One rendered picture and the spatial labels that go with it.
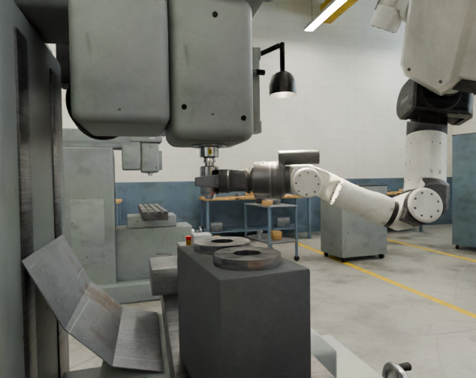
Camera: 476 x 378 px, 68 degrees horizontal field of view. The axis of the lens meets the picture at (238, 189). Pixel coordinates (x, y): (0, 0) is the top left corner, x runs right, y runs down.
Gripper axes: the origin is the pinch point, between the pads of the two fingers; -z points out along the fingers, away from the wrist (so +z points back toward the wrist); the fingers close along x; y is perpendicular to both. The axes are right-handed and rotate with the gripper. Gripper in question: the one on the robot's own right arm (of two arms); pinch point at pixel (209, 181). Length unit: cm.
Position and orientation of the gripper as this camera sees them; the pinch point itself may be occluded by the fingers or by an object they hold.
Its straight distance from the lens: 86.8
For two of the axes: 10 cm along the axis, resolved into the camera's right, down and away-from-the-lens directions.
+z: 9.9, -0.2, -1.2
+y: 0.2, 10.0, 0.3
